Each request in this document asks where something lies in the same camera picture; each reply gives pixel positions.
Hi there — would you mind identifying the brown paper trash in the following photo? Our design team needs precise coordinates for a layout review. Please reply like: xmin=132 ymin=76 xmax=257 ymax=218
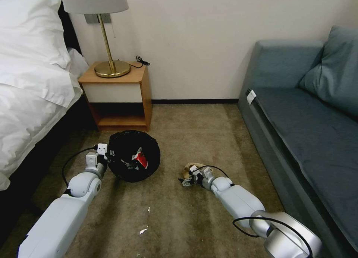
xmin=182 ymin=162 xmax=214 ymax=179

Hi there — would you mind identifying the black round trash bin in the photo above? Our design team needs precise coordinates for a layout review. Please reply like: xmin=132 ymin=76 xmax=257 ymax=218
xmin=107 ymin=130 xmax=161 ymax=183

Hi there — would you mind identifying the red and white wrapper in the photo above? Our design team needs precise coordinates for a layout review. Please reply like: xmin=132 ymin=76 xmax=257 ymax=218
xmin=131 ymin=147 xmax=149 ymax=169

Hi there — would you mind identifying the wooden nightstand with white drawer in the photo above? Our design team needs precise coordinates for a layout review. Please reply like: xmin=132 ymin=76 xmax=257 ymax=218
xmin=78 ymin=61 xmax=153 ymax=132

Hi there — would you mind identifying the brass lamp with pale shade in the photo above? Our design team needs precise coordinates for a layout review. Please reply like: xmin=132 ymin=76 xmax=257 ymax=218
xmin=60 ymin=0 xmax=131 ymax=79

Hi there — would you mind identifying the white duvet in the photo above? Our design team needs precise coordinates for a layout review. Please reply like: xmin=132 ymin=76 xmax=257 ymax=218
xmin=0 ymin=47 xmax=84 ymax=191

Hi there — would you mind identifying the small white pillow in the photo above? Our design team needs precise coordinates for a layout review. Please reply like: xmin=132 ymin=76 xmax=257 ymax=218
xmin=66 ymin=47 xmax=90 ymax=80

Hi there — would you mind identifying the blue-grey sofa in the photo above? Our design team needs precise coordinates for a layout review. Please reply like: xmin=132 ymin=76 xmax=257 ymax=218
xmin=237 ymin=25 xmax=358 ymax=258

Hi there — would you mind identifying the large white pillow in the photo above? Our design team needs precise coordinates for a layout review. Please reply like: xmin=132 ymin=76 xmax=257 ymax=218
xmin=0 ymin=0 xmax=72 ymax=72

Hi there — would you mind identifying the blue-grey sofa cushion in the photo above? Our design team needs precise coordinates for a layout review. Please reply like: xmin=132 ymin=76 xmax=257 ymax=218
xmin=298 ymin=25 xmax=358 ymax=119

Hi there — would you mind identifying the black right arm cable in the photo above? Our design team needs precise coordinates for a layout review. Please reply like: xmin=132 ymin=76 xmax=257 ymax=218
xmin=206 ymin=165 xmax=313 ymax=257

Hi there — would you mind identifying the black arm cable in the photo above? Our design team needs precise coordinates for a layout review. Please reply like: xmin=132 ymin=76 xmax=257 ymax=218
xmin=62 ymin=147 xmax=98 ymax=189
xmin=206 ymin=165 xmax=313 ymax=257

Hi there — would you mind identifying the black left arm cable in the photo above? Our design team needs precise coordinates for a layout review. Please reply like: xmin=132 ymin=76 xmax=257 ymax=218
xmin=62 ymin=147 xmax=98 ymax=189

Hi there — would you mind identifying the thin black charger cable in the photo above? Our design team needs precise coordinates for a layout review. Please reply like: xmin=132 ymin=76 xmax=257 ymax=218
xmin=128 ymin=55 xmax=150 ymax=69

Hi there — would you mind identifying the black bed frame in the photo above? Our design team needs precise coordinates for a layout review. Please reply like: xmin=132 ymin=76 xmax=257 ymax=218
xmin=0 ymin=1 xmax=99 ymax=242

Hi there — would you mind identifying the grey wall socket plate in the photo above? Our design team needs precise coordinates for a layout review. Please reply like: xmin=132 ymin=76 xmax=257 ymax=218
xmin=85 ymin=13 xmax=112 ymax=25

